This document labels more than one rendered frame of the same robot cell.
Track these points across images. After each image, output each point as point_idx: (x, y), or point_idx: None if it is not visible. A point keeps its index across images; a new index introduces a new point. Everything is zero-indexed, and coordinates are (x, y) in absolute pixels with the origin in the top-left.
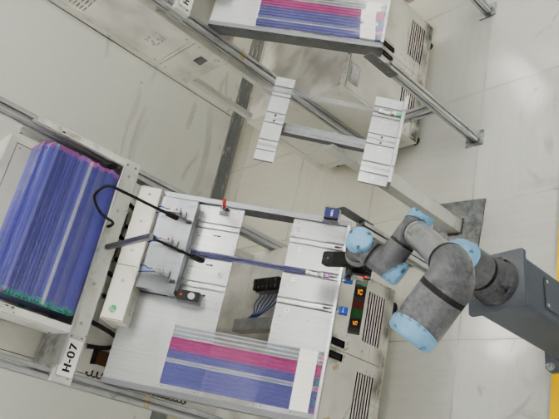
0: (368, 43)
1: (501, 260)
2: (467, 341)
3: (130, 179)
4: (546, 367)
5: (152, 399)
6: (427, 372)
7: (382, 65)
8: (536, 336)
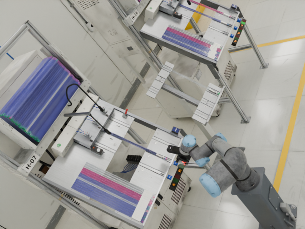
0: (210, 60)
1: (253, 170)
2: (221, 212)
3: (85, 87)
4: None
5: (64, 196)
6: (198, 222)
7: (214, 72)
8: (259, 213)
